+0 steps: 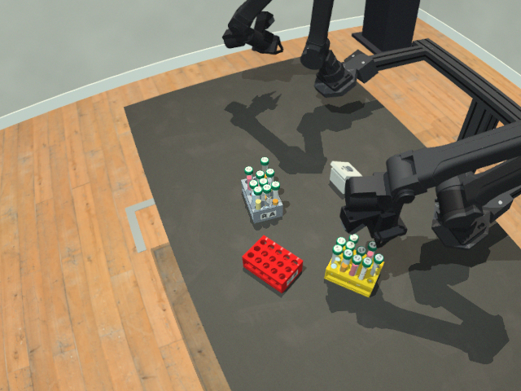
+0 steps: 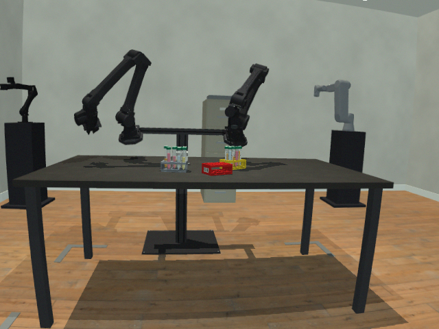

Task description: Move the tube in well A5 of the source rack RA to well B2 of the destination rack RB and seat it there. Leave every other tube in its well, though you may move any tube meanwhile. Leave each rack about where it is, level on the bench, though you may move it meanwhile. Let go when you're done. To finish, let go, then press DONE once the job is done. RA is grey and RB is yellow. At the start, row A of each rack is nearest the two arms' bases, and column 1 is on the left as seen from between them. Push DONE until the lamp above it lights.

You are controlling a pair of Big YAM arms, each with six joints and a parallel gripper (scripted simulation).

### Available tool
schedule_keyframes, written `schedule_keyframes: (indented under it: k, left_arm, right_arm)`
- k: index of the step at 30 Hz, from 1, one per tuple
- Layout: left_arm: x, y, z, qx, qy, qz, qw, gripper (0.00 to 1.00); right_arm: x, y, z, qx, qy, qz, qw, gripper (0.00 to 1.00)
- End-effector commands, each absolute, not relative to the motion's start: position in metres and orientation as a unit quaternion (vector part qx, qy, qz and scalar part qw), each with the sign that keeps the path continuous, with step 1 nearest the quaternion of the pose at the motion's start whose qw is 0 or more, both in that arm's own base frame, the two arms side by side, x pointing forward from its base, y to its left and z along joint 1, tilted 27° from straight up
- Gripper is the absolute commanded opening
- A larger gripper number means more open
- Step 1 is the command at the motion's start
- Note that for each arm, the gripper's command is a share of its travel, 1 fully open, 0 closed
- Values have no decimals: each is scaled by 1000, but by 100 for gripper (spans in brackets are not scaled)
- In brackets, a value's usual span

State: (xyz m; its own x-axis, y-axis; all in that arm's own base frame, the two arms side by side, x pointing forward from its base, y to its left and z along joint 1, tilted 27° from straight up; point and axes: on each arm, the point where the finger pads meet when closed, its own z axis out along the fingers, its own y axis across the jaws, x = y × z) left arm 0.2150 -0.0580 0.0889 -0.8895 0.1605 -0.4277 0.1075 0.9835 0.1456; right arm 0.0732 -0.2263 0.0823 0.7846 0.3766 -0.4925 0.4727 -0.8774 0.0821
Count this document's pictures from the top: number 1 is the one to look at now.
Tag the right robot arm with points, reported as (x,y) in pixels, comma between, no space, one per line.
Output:
(333,73)

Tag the test tube with pink liquid and green-white cap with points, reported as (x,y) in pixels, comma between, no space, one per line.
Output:
(249,171)

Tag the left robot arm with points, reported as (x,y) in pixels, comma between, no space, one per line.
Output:
(460,198)

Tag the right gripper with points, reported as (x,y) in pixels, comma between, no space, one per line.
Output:
(269,48)

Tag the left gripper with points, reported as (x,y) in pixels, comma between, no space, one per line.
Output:
(398,229)

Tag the red tube rack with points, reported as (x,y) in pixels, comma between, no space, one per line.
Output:
(272,264)

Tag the grey tube rack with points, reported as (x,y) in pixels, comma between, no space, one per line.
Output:
(264,213)

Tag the yellow tube rack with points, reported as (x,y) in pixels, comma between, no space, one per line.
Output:
(365,287)

